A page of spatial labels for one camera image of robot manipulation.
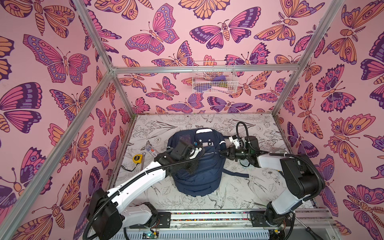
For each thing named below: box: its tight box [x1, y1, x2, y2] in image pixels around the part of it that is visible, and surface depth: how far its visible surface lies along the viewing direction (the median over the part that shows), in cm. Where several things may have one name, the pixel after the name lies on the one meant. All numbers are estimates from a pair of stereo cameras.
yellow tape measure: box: [132, 154, 143, 164], surface depth 96 cm
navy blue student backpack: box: [165, 128, 250, 197], surface depth 79 cm
